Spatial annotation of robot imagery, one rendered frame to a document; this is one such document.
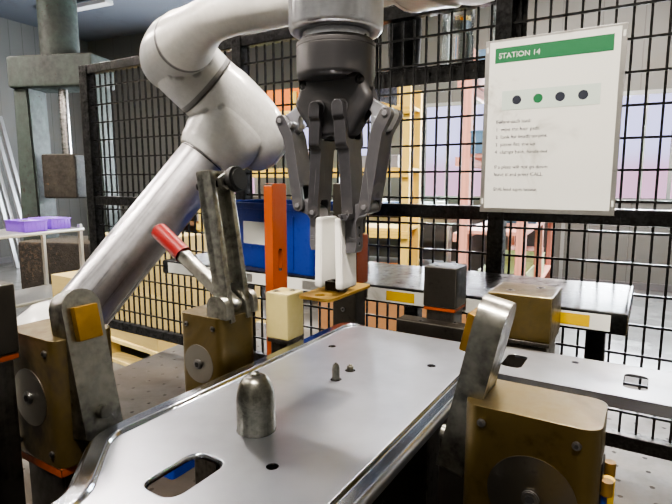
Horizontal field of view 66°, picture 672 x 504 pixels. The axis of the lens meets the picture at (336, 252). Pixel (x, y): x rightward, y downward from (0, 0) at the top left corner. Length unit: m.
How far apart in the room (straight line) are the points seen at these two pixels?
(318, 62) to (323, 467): 0.33
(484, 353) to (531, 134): 0.66
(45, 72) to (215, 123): 5.32
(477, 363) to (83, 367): 0.33
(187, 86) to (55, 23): 5.36
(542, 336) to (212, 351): 0.40
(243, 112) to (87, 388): 0.63
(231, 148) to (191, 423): 0.62
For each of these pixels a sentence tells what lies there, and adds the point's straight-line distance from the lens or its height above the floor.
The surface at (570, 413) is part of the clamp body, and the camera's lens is 0.41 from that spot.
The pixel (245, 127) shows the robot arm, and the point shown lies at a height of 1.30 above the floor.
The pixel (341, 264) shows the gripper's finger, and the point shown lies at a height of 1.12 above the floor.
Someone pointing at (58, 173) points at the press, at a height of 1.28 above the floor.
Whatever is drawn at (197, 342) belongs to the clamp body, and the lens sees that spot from 0.62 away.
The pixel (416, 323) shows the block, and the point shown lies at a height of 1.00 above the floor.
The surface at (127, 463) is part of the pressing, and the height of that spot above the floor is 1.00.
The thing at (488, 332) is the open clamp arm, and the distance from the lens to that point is 0.39.
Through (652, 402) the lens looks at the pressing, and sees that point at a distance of 0.58.
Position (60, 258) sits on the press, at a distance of 6.05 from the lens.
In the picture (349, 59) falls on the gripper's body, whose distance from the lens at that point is 0.49.
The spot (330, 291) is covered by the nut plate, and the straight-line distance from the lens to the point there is 0.51.
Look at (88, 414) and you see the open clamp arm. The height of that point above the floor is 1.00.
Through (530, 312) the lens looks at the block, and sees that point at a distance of 0.70.
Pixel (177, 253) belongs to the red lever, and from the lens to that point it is 0.65.
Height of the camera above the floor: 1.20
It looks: 8 degrees down
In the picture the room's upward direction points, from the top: straight up
